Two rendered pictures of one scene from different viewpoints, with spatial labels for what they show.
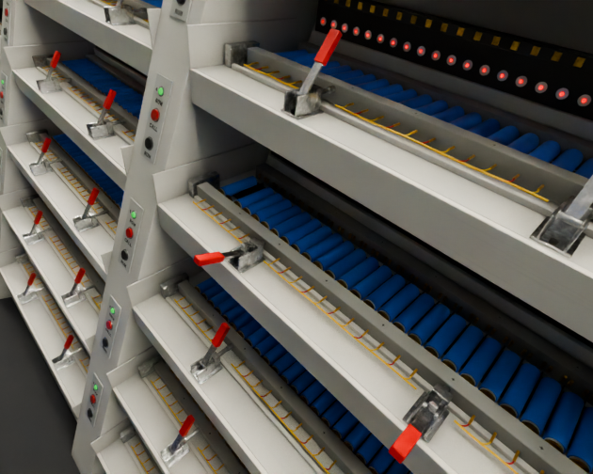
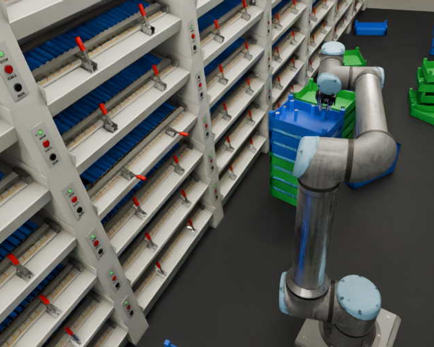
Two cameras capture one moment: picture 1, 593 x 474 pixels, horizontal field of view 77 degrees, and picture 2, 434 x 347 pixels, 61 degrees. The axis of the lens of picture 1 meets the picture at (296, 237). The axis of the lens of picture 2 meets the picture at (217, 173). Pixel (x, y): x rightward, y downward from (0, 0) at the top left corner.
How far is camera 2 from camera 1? 1.18 m
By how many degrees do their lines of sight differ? 75
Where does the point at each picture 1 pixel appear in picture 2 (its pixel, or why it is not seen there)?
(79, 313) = (87, 330)
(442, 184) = (146, 101)
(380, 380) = (163, 141)
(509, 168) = (138, 86)
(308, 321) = (149, 156)
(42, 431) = not seen: outside the picture
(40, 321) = not seen: outside the picture
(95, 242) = (70, 297)
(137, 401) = (134, 270)
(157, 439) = (148, 255)
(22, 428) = not seen: outside the picture
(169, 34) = (55, 173)
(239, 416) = (155, 200)
